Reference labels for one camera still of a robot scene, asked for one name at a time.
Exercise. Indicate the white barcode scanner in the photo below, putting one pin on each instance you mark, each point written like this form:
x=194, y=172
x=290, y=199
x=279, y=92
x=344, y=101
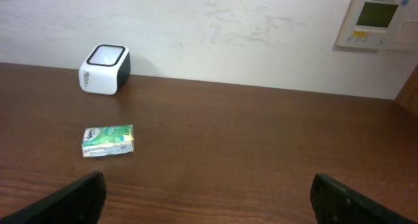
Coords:
x=106, y=69

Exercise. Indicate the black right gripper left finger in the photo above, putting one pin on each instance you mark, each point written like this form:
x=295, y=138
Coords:
x=80, y=202

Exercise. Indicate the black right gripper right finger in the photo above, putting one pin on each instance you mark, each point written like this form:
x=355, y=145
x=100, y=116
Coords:
x=335, y=203

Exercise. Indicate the green tissue pack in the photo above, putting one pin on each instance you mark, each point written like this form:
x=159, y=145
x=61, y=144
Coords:
x=112, y=140

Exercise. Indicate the wall thermostat control panel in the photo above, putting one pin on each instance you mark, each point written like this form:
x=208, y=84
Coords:
x=370, y=24

